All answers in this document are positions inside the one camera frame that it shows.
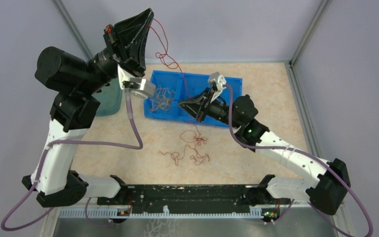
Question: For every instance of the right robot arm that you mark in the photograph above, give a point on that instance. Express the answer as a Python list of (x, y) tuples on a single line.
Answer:
[(324, 184)]

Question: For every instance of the aluminium frame rail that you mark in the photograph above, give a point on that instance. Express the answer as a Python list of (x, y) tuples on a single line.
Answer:
[(96, 211)]

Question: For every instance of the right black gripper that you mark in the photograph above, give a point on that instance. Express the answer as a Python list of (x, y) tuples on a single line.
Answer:
[(191, 106)]

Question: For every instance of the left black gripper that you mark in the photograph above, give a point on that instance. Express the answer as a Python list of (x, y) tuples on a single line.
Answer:
[(127, 40)]

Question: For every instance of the blue three-compartment bin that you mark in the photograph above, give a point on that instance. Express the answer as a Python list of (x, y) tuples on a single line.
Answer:
[(171, 88)]

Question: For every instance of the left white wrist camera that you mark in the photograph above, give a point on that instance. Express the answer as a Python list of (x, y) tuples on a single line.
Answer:
[(140, 87)]

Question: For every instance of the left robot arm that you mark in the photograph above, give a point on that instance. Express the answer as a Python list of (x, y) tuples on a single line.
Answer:
[(74, 110)]

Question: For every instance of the teal translucent plastic tray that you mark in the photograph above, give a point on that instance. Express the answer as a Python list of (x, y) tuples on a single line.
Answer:
[(110, 99)]

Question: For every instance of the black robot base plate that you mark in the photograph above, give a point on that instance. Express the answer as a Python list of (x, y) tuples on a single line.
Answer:
[(196, 201)]

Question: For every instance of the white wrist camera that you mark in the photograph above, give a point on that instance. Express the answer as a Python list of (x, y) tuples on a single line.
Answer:
[(216, 82), (140, 87)]

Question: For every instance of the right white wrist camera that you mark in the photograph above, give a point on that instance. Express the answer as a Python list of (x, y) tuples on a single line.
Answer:
[(216, 82)]

